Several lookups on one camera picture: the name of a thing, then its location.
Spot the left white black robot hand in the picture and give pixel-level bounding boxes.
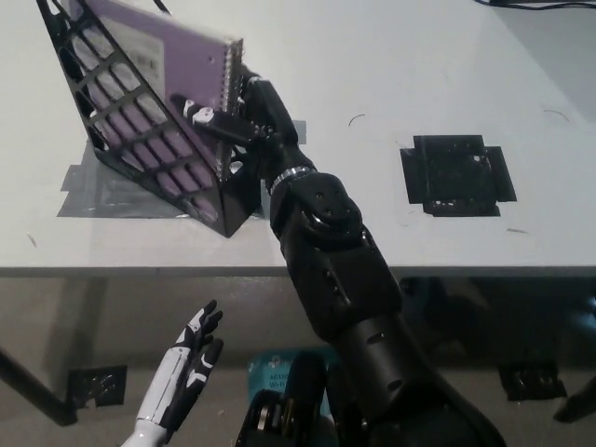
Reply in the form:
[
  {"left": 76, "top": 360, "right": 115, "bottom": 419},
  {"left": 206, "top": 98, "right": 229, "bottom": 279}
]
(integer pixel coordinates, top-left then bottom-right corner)
[{"left": 133, "top": 299, "right": 225, "bottom": 432}]

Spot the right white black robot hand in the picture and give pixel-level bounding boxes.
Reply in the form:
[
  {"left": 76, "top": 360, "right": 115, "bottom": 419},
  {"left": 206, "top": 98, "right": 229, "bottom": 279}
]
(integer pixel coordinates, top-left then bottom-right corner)
[{"left": 170, "top": 69, "right": 318, "bottom": 188}]

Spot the purple spiral notebook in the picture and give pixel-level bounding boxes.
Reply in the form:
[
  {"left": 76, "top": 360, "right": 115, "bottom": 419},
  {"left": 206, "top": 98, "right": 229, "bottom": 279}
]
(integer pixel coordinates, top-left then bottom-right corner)
[{"left": 68, "top": 0, "right": 247, "bottom": 225}]

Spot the black mesh file shelf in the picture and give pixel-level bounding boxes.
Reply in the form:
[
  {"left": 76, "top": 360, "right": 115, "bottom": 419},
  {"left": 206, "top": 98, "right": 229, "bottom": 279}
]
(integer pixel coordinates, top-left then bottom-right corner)
[{"left": 35, "top": 0, "right": 263, "bottom": 240}]

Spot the teal label box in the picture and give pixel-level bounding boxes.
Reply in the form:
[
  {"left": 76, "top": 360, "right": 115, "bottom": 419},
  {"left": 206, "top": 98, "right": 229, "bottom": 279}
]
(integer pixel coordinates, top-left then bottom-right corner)
[{"left": 246, "top": 348, "right": 344, "bottom": 420}]

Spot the black floor tape patch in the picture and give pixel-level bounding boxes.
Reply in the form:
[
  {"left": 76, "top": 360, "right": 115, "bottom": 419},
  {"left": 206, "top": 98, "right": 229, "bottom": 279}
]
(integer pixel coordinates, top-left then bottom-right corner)
[
  {"left": 67, "top": 365, "right": 129, "bottom": 411},
  {"left": 496, "top": 360, "right": 569, "bottom": 403}
]

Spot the black table leg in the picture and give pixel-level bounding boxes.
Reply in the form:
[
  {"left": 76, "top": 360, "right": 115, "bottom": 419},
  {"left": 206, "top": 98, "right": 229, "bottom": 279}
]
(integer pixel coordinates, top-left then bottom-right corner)
[
  {"left": 552, "top": 385, "right": 596, "bottom": 423},
  {"left": 0, "top": 344, "right": 79, "bottom": 427}
]

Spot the large square black tape patch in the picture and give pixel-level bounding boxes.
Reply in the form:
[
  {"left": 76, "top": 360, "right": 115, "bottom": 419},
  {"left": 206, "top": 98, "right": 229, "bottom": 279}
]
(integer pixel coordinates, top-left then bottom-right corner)
[{"left": 399, "top": 134, "right": 518, "bottom": 218}]

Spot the grey tape patch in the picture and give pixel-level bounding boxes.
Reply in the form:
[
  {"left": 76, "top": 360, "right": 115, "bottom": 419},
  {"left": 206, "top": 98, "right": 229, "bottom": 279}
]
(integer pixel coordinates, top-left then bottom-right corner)
[{"left": 56, "top": 119, "right": 309, "bottom": 221}]

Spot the black cable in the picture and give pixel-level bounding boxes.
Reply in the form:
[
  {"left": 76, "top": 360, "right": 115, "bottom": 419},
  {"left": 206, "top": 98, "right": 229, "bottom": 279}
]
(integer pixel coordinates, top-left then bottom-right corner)
[{"left": 472, "top": 0, "right": 596, "bottom": 11}]

